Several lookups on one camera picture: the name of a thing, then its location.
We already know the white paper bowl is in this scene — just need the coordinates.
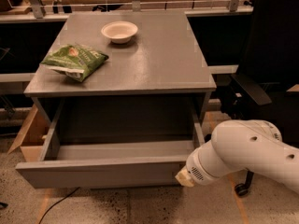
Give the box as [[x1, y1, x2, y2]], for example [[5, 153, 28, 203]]
[[101, 21, 138, 44]]

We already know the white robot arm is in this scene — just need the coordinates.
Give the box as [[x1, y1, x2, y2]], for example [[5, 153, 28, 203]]
[[176, 119, 299, 192]]

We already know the black floor cable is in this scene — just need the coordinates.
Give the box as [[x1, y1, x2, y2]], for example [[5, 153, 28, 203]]
[[37, 187, 81, 224]]

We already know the brown cardboard box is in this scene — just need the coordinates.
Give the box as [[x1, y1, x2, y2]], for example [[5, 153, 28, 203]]
[[7, 105, 49, 161]]

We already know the black office chair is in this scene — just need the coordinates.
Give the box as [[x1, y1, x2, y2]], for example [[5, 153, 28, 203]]
[[204, 0, 299, 198]]

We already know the green chip bag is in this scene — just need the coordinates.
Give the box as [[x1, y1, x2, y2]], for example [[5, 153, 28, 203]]
[[41, 45, 108, 82]]

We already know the grey drawer cabinet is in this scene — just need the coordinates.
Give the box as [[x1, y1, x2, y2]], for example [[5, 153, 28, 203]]
[[23, 10, 218, 142]]

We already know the grey top drawer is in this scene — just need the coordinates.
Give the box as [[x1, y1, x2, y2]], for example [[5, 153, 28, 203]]
[[16, 96, 203, 189]]

